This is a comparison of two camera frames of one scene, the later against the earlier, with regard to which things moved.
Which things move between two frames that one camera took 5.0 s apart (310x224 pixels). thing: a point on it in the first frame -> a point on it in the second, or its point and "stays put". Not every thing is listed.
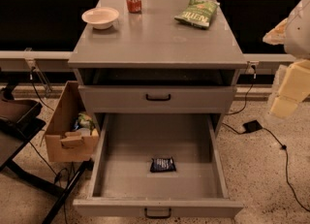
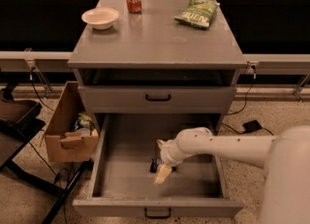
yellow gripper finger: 277,35 -> 170,152
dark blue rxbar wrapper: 162,165 stays put
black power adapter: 252,126 stays put
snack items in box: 83,120 stays put
